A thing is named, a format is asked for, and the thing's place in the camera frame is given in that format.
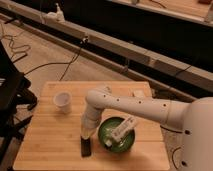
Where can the translucent yellowish pusher tip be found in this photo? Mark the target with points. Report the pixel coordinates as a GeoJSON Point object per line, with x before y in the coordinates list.
{"type": "Point", "coordinates": [85, 132]}

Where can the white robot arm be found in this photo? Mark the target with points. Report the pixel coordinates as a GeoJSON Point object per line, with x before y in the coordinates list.
{"type": "Point", "coordinates": [194, 119]}

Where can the green plate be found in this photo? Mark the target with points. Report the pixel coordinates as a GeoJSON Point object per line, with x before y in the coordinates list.
{"type": "Point", "coordinates": [104, 131]}

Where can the beige sponge block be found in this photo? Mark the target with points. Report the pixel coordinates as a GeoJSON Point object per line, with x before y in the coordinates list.
{"type": "Point", "coordinates": [138, 93]}

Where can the black chair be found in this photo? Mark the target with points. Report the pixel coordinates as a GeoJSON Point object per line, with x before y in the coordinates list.
{"type": "Point", "coordinates": [14, 91]}

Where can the grey metal rail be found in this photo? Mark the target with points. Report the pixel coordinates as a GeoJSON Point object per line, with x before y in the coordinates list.
{"type": "Point", "coordinates": [170, 50]}

